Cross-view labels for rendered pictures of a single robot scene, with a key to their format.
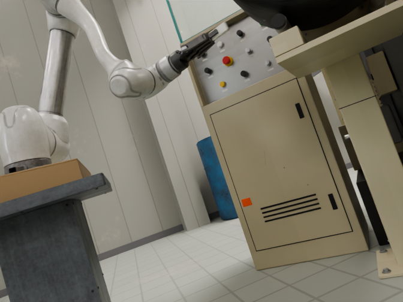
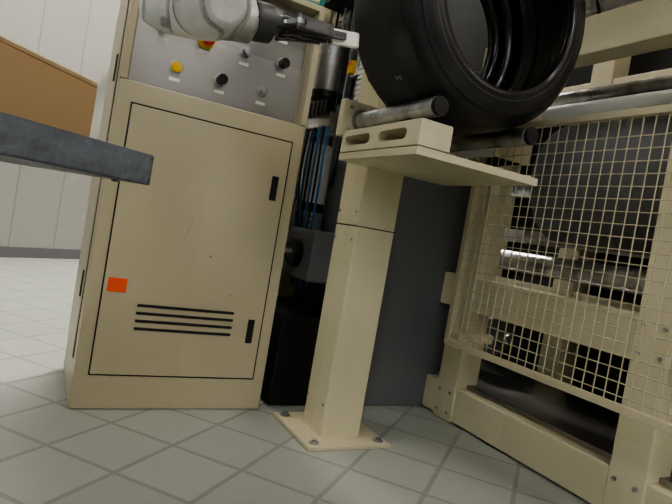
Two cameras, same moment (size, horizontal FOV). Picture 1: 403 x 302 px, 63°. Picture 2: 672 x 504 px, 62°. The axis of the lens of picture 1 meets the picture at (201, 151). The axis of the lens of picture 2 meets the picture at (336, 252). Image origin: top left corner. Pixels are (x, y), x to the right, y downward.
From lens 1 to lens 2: 0.84 m
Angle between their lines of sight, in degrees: 54
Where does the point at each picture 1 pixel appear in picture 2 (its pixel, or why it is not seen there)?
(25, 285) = not seen: outside the picture
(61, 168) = (61, 86)
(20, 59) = not seen: outside the picture
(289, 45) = (437, 143)
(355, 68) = (393, 190)
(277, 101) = (252, 156)
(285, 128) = (242, 200)
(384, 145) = (374, 292)
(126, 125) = not seen: outside the picture
